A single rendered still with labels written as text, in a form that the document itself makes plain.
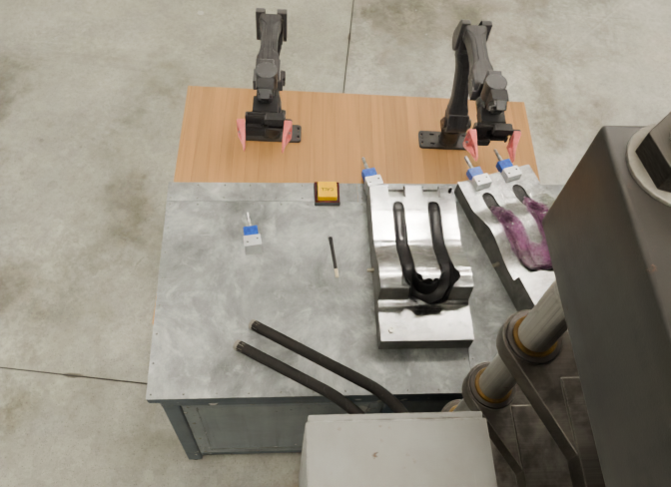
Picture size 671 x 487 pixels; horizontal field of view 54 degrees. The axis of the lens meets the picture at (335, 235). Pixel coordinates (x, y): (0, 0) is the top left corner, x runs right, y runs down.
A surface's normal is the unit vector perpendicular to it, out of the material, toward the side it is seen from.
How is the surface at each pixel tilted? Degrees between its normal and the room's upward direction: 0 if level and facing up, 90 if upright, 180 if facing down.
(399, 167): 0
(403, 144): 0
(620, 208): 90
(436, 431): 0
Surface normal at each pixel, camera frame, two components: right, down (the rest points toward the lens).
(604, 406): -1.00, 0.00
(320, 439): 0.07, -0.52
